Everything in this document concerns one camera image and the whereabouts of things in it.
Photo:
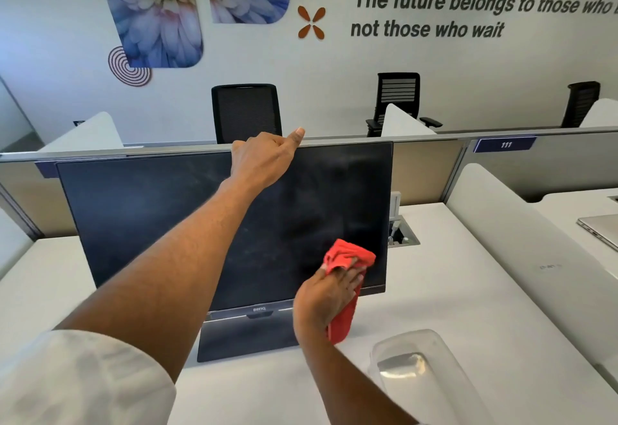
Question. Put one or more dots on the person's right hand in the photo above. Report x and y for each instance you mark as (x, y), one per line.
(321, 301)

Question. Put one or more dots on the person's left hand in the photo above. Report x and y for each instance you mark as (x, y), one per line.
(260, 161)

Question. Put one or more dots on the person's right fingers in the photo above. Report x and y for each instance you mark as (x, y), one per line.
(351, 276)

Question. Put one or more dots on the person's left thumb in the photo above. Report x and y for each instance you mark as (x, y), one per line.
(293, 138)

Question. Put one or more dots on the red cleaning cloth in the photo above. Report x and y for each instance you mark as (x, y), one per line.
(343, 252)

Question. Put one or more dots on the black computer monitor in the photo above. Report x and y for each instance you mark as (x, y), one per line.
(159, 217)

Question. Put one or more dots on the person's right forearm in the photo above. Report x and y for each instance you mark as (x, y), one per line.
(347, 386)

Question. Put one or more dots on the person's left forearm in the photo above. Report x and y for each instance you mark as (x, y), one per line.
(164, 270)

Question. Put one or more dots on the black mesh office chair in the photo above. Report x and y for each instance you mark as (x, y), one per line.
(246, 113)

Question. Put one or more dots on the white power socket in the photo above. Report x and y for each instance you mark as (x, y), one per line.
(395, 205)

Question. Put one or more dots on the black slatted office chair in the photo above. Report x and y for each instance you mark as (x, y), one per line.
(397, 94)

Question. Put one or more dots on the clear plastic container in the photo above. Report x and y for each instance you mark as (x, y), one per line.
(420, 376)

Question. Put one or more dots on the beige desk partition panel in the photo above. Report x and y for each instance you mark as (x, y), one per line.
(425, 168)

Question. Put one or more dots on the long white desk divider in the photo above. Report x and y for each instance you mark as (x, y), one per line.
(526, 255)

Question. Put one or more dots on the blue number label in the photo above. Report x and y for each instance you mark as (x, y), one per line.
(505, 144)
(46, 169)

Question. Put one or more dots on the silver laptop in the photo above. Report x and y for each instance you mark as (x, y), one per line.
(601, 227)

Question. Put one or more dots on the person's white sleeve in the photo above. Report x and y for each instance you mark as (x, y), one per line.
(82, 381)

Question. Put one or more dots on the orange petal wall decal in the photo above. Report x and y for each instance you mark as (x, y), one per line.
(311, 22)

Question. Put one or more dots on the brown spiral wall decal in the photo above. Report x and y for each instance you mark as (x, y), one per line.
(126, 69)

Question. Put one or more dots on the dark wall lettering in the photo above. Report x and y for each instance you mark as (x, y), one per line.
(458, 12)

